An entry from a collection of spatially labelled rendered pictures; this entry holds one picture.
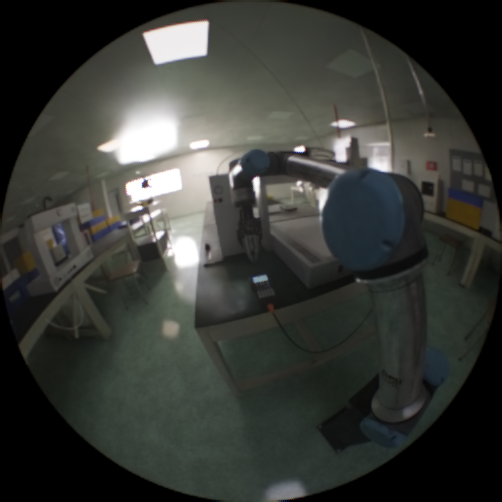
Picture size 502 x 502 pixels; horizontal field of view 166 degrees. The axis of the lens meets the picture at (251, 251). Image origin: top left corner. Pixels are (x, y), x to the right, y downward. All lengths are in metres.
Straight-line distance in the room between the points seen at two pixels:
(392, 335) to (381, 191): 0.18
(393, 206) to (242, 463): 1.21
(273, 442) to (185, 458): 0.52
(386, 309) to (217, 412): 1.15
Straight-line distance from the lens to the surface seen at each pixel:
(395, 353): 0.28
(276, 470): 1.18
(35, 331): 1.59
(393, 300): 0.23
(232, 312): 0.62
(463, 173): 4.69
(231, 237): 0.99
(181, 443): 1.30
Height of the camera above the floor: 1.17
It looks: 24 degrees down
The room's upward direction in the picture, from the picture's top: 8 degrees counter-clockwise
